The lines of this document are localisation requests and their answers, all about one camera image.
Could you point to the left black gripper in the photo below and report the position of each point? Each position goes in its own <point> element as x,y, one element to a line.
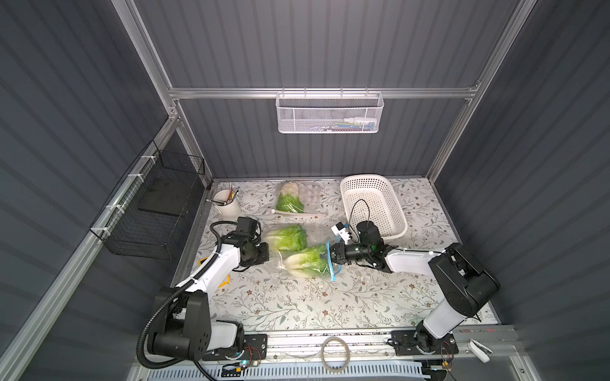
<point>260,252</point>

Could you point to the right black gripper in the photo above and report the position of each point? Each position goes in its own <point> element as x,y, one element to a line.
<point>337,252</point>

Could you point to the chinese cabbage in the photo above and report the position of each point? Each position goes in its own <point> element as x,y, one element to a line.
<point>289,199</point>
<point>308,263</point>
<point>291,238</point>

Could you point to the clear zip-top bag blue seal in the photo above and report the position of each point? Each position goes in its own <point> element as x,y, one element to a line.
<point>315,237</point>

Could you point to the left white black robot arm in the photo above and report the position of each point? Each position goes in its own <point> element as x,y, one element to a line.
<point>181,327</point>

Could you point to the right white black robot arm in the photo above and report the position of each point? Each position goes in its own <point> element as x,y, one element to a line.
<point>465,282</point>

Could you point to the clear zip-top bag white seal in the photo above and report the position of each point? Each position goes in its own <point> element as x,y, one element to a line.
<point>310,196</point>

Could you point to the yellow calculator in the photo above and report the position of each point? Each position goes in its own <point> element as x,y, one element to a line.
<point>224,283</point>

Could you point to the white plastic perforated basket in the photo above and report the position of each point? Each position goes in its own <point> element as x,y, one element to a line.
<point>372,198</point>

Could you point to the white pen holder cup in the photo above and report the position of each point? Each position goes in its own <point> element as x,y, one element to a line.
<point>227,204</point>

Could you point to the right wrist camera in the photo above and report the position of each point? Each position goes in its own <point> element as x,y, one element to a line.
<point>342,231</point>

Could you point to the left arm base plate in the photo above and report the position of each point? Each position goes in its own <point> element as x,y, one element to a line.
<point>251,347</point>

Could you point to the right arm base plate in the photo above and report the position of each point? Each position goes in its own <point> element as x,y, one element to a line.
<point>416,342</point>

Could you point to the black wire side basket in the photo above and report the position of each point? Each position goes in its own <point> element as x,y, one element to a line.
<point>154,213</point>

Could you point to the white wire wall basket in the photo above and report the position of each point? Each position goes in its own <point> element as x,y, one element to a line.
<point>334,113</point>

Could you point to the white clip on rail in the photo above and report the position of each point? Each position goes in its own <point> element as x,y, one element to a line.
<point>480,351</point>

